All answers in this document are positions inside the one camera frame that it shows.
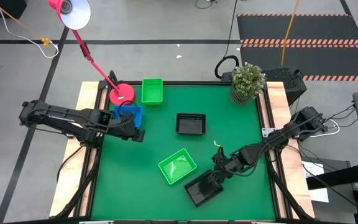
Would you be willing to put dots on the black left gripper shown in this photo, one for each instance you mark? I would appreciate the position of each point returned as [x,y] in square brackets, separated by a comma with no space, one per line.
[139,135]

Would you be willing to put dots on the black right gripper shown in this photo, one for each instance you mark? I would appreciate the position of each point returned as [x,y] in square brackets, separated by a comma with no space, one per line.
[228,163]

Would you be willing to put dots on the blue plastic basket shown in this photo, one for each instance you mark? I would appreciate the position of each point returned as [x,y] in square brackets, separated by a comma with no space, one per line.
[132,119]

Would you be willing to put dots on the black plastic basket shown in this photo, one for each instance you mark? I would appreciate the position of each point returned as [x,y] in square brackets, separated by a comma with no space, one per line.
[197,194]
[190,125]

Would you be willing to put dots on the green plastic basket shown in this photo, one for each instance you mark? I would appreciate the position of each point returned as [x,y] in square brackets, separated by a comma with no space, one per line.
[177,167]
[152,91]

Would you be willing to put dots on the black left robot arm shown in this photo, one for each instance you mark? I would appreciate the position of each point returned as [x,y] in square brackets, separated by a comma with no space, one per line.
[73,121]

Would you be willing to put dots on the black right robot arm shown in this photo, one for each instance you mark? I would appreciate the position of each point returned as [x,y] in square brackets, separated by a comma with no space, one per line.
[278,140]

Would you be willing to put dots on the red desk lamp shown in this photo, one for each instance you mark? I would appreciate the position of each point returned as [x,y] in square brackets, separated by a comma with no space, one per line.
[122,95]

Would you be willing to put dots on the wooden plank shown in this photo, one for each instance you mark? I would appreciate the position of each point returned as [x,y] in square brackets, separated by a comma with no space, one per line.
[73,186]
[294,174]

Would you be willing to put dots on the white paper sheet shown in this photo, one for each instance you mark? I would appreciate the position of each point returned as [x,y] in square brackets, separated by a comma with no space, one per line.
[317,186]

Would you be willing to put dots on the potted plant striped pot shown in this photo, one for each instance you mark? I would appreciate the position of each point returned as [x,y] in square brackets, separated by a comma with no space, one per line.
[247,82]

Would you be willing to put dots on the black equipment box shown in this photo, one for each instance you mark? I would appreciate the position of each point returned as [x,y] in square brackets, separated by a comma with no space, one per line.
[287,84]

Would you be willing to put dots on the black hazard-striped floor mat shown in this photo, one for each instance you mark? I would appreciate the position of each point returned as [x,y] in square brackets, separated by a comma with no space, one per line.
[315,60]
[297,28]

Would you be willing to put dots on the black case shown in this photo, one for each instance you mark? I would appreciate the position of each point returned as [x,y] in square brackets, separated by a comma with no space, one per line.
[2,7]

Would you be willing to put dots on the silver metal bracket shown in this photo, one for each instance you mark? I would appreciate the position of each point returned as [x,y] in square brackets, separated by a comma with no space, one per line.
[266,132]

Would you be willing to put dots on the black table frame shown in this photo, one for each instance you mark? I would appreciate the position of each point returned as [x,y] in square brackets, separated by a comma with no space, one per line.
[197,83]

